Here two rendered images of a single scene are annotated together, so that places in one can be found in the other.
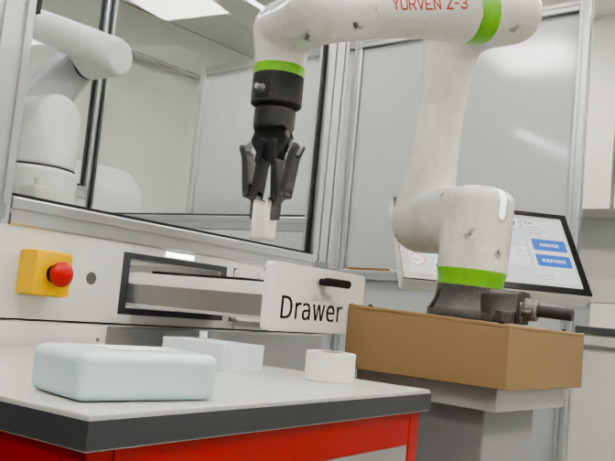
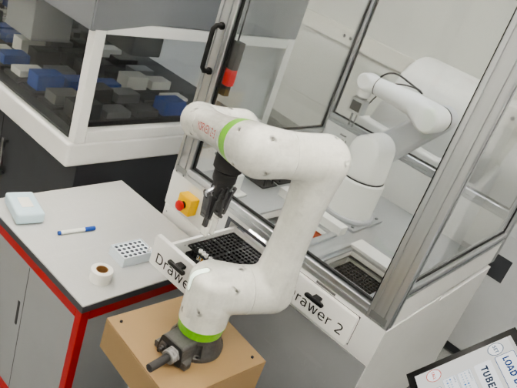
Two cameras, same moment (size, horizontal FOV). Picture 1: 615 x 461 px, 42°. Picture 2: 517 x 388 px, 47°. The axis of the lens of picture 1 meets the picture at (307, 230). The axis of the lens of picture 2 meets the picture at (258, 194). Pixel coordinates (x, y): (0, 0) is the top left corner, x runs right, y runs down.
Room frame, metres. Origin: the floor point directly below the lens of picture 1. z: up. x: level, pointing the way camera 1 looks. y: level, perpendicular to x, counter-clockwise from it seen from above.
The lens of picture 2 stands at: (1.51, -1.57, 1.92)
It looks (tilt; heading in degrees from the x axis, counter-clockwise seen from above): 25 degrees down; 90
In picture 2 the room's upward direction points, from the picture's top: 20 degrees clockwise
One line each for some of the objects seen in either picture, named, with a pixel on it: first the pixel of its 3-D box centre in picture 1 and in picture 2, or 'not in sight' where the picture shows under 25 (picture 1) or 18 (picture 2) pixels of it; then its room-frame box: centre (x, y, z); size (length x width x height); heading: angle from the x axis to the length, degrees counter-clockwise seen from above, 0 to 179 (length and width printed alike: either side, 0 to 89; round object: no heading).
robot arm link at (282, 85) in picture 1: (275, 92); (228, 161); (1.40, 0.08, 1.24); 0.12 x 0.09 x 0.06; 146
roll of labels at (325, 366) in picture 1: (329, 366); (101, 274); (1.13, -0.05, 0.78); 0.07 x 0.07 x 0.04
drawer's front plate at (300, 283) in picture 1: (317, 300); (182, 272); (1.38, -0.03, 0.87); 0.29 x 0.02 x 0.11; 146
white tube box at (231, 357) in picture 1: (211, 354); (131, 252); (1.18, 0.12, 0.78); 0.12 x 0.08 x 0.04; 54
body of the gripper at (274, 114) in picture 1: (273, 134); (222, 182); (1.40, 0.08, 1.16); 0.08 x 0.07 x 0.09; 56
